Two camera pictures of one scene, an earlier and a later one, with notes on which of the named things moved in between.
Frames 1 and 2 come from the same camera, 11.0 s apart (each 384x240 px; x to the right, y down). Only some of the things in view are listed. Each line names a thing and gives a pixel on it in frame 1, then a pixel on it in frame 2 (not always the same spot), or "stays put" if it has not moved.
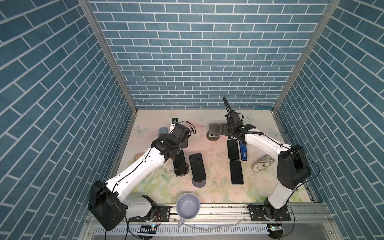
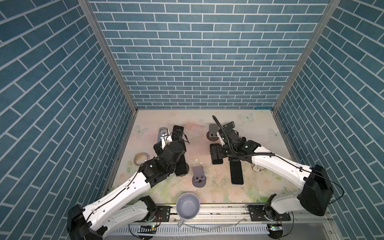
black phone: [236, 172] stays put
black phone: [198, 167] → [216, 151]
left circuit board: [147, 229] stays put
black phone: [180, 163] stays put
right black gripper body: [226, 129] → [229, 152]
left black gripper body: [183, 145] → [158, 149]
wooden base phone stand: [213, 134] stays put
